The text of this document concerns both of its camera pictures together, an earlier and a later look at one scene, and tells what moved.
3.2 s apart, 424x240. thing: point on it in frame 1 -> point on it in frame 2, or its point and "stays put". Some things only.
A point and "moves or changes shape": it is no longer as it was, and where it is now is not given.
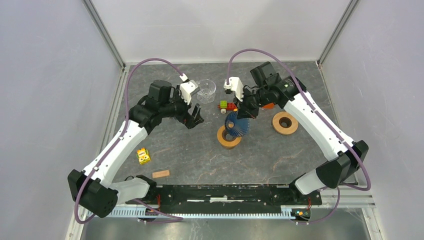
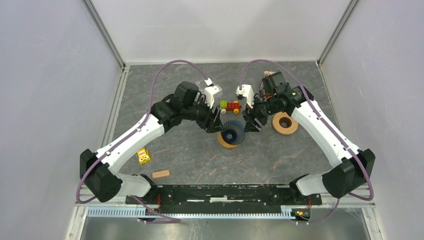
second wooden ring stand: (285, 123) stays put
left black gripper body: (177, 108) -> (202, 112)
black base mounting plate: (229, 199) stays put
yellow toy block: (142, 154) stays put
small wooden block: (160, 174) stays put
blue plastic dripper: (236, 127) moves or changes shape
